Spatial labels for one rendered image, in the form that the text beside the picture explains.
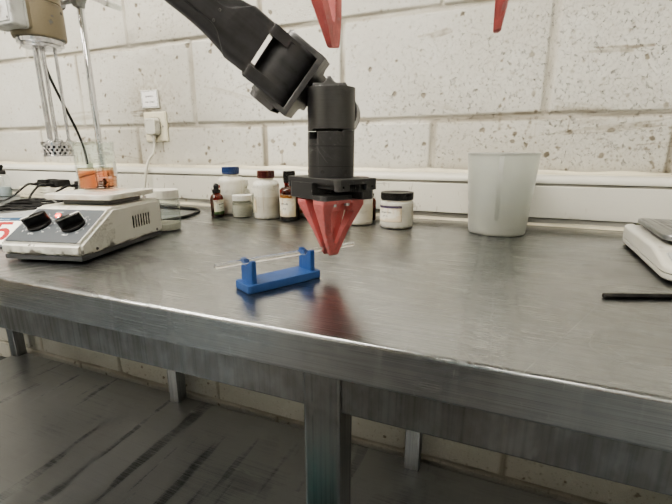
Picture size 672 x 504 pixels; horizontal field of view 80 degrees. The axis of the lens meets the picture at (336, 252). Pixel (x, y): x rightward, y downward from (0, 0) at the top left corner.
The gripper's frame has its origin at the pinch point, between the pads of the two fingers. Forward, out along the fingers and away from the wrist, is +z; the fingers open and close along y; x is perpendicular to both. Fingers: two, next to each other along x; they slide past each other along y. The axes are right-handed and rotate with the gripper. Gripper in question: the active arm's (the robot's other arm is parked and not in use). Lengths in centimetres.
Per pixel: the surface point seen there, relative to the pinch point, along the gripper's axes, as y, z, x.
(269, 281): -1.6, 2.1, 10.1
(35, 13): 73, -40, 21
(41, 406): 112, 70, 33
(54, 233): 29.2, -0.6, 27.2
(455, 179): 12.3, -6.5, -44.9
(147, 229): 34.1, 1.2, 13.5
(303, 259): 0.2, 0.9, 4.2
